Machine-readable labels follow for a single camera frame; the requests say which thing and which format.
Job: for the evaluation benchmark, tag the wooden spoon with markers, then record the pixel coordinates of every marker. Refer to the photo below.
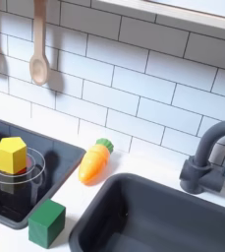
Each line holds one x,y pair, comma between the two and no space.
39,67

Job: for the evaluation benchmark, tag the orange toy carrot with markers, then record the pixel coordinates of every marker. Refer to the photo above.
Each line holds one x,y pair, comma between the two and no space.
92,164

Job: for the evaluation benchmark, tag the green cube block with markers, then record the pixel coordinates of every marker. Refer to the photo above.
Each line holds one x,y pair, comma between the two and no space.
46,224

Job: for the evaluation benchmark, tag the yellow hexagonal block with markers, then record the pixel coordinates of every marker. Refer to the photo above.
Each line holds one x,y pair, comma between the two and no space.
12,154

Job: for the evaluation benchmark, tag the dark grey sink basin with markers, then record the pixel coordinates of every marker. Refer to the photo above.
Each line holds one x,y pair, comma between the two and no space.
156,216

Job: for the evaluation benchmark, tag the light wooden shelf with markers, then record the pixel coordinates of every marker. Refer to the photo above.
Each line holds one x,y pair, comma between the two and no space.
169,13

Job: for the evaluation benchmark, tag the black toy stove top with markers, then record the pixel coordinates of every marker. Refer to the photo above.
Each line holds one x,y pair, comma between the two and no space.
56,157

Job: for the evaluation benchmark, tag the dark grey tap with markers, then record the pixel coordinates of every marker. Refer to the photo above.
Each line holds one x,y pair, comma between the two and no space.
202,170

